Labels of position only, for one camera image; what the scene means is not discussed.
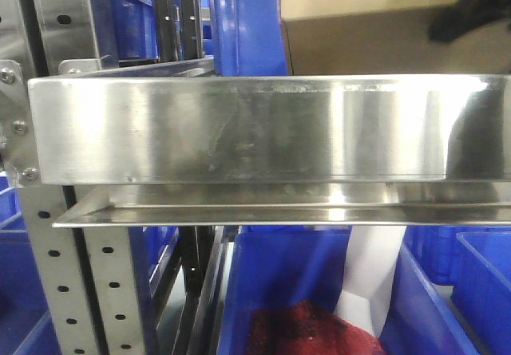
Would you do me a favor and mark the perforated steel shelf upright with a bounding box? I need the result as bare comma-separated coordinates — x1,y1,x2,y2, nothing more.
1,0,159,354

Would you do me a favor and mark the blue plastic bin left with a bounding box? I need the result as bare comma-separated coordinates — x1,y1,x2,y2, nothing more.
1,174,60,354

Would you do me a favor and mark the blue plastic bin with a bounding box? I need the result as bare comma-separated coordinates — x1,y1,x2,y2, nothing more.
1,174,60,354
217,230,351,354
381,229,510,354

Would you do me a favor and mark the red cloth in bin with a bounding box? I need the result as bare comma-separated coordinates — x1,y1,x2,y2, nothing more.
244,300,385,355

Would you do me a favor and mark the tall tan cardboard box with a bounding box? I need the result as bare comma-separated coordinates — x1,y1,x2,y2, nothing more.
280,0,510,75

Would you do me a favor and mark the blue plastic bin right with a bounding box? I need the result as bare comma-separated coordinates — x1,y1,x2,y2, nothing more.
381,229,510,354

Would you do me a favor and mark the blue bin upper shelf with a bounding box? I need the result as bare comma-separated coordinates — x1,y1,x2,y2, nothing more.
110,0,158,60

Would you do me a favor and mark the stainless steel shelf beam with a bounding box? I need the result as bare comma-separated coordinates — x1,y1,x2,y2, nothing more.
29,75,510,228

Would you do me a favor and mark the blue plastic bin centre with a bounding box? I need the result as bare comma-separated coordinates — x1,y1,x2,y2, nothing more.
217,230,351,354

